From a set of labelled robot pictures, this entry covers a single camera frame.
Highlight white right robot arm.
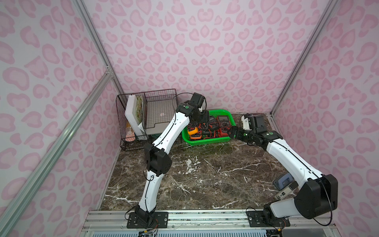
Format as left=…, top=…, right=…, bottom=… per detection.
left=228, top=114, right=338, bottom=225

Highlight green zippered pouch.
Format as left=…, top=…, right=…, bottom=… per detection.
left=145, top=99, right=177, bottom=135

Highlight green multimeter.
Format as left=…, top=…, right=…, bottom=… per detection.
left=205, top=116, right=220, bottom=138

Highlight black wire basket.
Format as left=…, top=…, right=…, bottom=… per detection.
left=115, top=89, right=178, bottom=151

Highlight orange Victor multimeter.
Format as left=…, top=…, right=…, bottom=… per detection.
left=189, top=133, right=202, bottom=140

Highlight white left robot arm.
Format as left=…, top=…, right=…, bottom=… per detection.
left=135, top=92, right=209, bottom=225

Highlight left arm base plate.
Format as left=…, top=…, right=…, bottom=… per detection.
left=126, top=211, right=169, bottom=229

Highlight yellow Aneng multimeter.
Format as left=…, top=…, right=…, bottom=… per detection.
left=187, top=126, right=198, bottom=136

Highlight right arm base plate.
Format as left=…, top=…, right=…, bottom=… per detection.
left=245, top=209, right=291, bottom=229

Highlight green plastic basket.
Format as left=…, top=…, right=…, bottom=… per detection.
left=182, top=110, right=236, bottom=146

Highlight red Aneng large multimeter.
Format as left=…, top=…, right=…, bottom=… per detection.
left=217, top=116, right=232, bottom=137

